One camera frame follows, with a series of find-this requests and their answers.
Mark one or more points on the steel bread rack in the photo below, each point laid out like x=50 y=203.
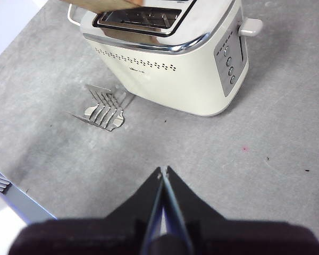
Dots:
x=103 y=111

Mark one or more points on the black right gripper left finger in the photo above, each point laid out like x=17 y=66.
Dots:
x=127 y=212

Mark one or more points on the brown bread slice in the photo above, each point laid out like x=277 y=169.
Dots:
x=101 y=4

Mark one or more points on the cream toaster lever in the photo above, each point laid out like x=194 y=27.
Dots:
x=251 y=26

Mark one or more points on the cream two-slot toaster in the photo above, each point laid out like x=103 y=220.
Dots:
x=175 y=79

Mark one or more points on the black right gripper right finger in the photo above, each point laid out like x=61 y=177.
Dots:
x=202 y=212

